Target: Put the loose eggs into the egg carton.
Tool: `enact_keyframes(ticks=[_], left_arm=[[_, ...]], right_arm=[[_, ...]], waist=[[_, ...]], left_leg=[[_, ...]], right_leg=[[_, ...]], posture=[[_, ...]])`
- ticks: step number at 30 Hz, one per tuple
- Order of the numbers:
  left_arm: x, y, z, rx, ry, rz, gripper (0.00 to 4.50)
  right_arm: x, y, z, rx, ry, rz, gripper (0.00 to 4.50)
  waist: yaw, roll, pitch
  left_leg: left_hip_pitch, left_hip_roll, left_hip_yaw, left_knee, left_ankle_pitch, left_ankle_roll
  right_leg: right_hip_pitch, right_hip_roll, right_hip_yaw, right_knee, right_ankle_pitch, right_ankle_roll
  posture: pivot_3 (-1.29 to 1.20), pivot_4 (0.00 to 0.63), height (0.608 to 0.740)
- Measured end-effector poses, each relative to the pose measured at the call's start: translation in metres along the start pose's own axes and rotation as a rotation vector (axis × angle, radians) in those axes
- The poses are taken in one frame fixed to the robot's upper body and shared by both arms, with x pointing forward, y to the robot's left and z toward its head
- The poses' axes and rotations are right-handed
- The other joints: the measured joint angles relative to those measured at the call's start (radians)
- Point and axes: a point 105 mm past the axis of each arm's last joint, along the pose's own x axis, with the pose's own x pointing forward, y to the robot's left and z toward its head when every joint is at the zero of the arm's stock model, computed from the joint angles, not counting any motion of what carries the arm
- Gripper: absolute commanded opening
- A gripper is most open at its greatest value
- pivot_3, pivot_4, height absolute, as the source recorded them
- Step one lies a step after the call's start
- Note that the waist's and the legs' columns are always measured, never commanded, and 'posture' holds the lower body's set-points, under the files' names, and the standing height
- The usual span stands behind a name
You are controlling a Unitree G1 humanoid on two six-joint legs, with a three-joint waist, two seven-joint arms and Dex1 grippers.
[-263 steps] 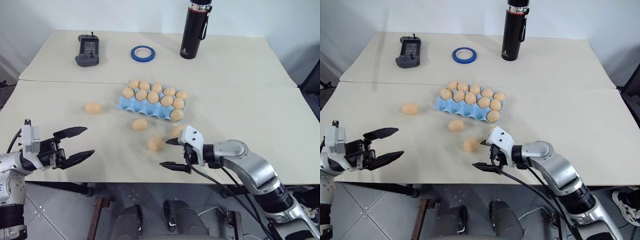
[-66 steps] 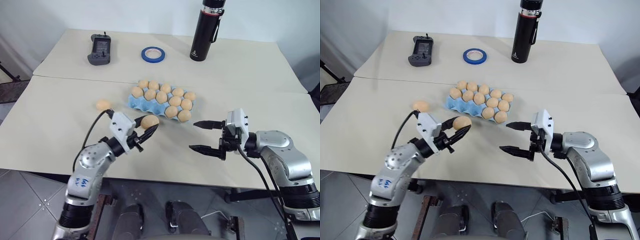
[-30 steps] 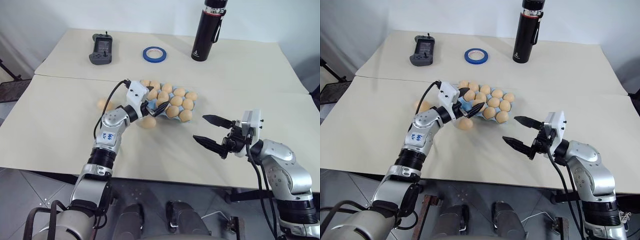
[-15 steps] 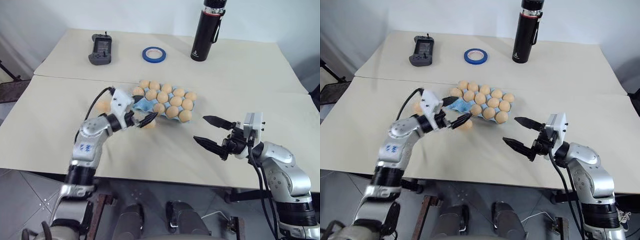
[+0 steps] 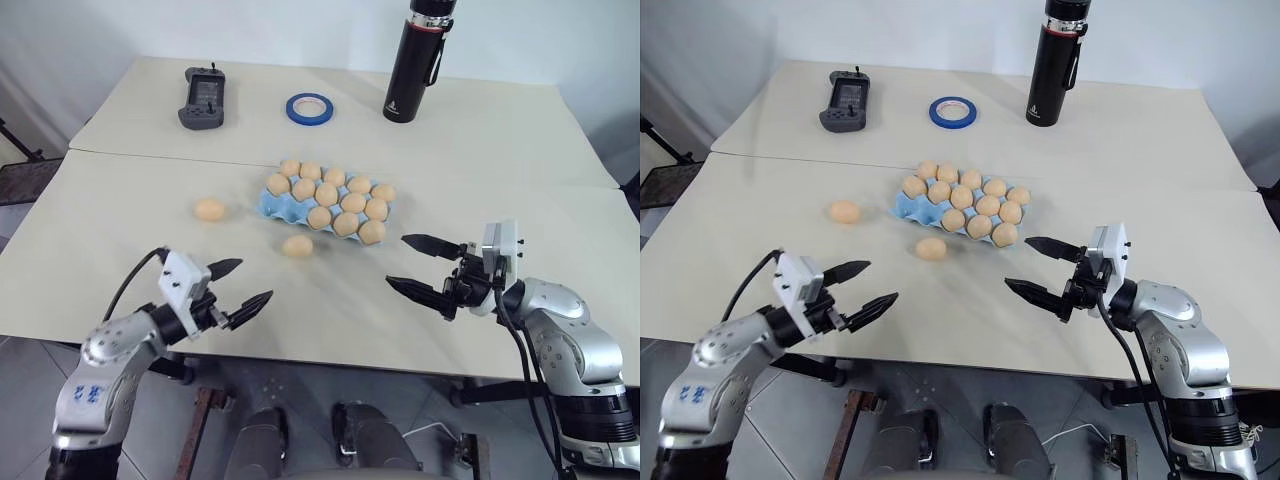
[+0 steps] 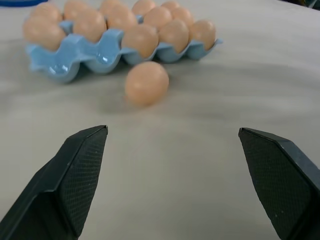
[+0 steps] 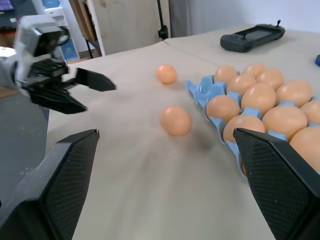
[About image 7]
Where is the black metal frame leg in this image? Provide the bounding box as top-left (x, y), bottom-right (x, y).
top-left (84, 38), bottom-right (104, 60)

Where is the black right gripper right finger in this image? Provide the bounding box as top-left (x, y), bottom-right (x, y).
top-left (232, 127), bottom-right (320, 240)

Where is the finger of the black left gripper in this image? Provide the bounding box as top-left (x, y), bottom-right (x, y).
top-left (74, 67), bottom-right (118, 92)
top-left (28, 86), bottom-right (88, 115)

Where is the blue and white box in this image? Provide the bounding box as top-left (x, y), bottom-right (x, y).
top-left (60, 39), bottom-right (80, 62)

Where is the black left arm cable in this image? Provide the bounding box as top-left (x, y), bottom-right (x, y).
top-left (58, 25), bottom-right (72, 47)

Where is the black stand pole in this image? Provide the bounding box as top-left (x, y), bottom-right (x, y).
top-left (155, 0), bottom-right (169, 41)

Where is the light wooden board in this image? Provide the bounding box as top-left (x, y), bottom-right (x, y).
top-left (67, 0), bottom-right (107, 58)

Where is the blue plastic egg tray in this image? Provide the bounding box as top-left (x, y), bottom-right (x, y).
top-left (184, 70), bottom-right (320, 180)

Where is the white water dispenser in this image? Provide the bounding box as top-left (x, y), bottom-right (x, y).
top-left (42, 6), bottom-right (65, 27)

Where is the black handheld controller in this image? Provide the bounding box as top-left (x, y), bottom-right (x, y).
top-left (219, 19), bottom-right (286, 54)

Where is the blue water bottle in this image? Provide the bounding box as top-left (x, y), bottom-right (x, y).
top-left (41, 0), bottom-right (61, 9)

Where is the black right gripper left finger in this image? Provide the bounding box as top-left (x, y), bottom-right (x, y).
top-left (0, 128), bottom-right (100, 240)

